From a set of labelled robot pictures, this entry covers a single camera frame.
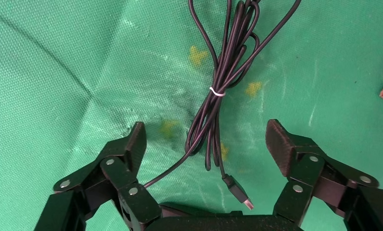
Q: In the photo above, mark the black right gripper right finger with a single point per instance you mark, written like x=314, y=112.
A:
x=312, y=172

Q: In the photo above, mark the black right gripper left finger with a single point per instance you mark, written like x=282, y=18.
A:
x=114, y=178

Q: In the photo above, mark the green table cloth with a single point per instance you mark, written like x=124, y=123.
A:
x=66, y=79

